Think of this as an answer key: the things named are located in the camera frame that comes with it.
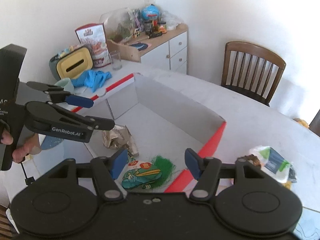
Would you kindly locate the pale green round tin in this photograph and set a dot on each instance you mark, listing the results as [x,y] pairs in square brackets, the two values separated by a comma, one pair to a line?
[66,84]

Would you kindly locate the red white snack bag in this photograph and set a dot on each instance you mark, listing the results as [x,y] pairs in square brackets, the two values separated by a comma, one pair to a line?
[93,37]

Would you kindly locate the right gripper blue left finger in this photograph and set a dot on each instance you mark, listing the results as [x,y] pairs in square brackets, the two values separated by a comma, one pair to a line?
[106,171]

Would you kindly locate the person's left hand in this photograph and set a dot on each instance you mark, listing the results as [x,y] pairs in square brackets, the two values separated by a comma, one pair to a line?
[30,146]

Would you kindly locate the red and white cardboard box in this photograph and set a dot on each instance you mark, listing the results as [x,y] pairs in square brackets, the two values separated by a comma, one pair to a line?
[162,122]

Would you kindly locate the gold foil snack bag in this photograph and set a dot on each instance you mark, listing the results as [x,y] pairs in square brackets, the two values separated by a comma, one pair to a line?
[120,137]

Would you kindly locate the drinking glass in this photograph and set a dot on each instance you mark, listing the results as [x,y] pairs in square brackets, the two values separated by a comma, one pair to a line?
[115,60]

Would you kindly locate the yellow tissue box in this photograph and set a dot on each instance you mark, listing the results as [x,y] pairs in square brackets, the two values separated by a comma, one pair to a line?
[71,62]

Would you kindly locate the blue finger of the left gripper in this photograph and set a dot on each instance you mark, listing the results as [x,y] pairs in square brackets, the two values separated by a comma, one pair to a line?
[79,101]

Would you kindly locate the green cartoon snack packet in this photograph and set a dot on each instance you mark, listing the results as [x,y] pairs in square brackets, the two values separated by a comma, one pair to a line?
[147,175]

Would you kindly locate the wet wipes pack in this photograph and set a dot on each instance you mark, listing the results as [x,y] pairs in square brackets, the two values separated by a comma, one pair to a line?
[274,164]

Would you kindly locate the blue globe toy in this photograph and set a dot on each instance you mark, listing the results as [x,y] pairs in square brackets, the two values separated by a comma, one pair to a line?
[149,12]

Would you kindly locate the clear plastic bag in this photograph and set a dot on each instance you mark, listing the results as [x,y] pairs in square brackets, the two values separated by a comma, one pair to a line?
[171,20]

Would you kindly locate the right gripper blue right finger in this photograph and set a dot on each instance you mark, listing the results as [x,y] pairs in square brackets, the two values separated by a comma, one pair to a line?
[206,172]

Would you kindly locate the yellow carton box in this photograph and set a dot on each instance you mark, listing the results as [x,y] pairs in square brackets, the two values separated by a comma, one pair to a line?
[288,185]

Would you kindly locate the blue rubber gloves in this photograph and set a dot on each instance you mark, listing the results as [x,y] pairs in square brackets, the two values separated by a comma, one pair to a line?
[91,79]

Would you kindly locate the white drawer sideboard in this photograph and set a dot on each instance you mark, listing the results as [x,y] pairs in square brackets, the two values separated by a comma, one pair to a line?
[170,50]

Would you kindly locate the wooden desk organizer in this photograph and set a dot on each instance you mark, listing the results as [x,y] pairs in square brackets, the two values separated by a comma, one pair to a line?
[128,52]

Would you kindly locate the wooden dining chair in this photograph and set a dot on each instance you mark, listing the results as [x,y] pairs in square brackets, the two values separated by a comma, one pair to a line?
[252,70]

